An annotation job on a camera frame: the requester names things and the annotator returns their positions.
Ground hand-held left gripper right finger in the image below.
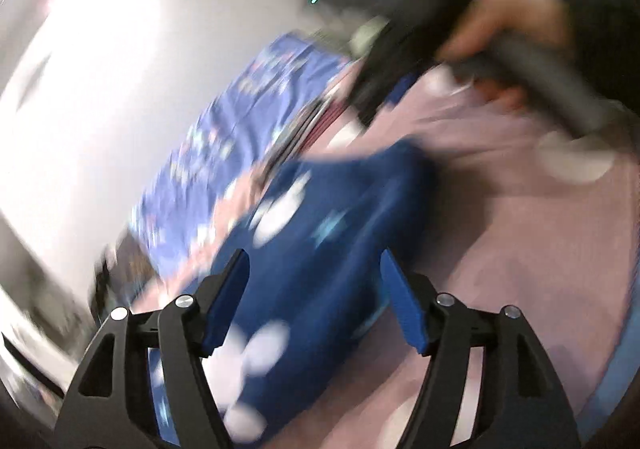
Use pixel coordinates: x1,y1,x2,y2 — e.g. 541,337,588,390
379,248,583,449

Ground navy star print fleece pajama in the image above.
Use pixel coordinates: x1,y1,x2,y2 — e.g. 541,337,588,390
147,139,436,445

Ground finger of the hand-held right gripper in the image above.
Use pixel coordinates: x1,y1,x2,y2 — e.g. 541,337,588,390
345,56,418,127

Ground purple tree print sheet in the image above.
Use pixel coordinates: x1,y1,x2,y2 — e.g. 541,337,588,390
127,32,361,280

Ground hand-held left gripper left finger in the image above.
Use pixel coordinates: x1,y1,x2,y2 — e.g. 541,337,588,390
52,248,251,449

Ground red striped folded garment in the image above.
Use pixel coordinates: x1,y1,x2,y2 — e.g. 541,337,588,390
295,99,346,155

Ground pink polka dot blanket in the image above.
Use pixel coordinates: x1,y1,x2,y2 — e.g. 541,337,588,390
125,59,640,449

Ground person's right hand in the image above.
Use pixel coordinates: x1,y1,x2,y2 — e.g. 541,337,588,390
440,0,576,113

